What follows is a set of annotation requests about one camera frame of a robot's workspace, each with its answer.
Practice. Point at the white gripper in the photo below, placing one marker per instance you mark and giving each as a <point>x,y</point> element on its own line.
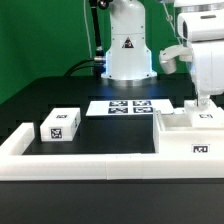
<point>204,35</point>

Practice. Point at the white cabinet door panel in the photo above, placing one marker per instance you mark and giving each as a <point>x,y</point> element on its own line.
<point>206,117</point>

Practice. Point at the white cabinet body box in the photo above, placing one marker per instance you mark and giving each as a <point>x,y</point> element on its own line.
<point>173,134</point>

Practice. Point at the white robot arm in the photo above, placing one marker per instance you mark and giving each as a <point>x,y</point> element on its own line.
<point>128,58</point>

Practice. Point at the small white cabinet top box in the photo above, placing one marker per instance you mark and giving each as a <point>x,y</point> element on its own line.
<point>60,125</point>

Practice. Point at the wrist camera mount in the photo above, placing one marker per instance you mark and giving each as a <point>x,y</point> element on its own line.
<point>168,55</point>

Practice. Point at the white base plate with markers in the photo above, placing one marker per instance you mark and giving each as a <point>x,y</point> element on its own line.
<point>129,107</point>

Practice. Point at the white U-shaped frame wall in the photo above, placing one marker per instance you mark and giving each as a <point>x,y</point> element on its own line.
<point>16,165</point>

